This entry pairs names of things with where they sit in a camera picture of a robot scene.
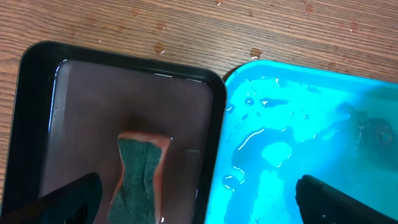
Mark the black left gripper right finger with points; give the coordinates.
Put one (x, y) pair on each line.
(320, 203)

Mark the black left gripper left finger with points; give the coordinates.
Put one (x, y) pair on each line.
(76, 202)

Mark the green pink sponge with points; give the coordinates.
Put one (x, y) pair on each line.
(138, 195)

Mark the teal plastic serving tray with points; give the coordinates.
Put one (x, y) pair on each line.
(283, 122)

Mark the black rectangular tray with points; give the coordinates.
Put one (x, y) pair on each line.
(73, 103)

